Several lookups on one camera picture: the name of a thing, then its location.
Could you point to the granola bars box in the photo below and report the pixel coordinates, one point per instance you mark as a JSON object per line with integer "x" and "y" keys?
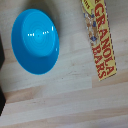
{"x": 101, "y": 40}

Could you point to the blue plastic bowl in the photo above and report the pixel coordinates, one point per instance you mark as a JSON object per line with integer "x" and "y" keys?
{"x": 35, "y": 41}

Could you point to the black storage case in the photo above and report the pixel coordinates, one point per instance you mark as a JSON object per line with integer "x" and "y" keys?
{"x": 1, "y": 100}

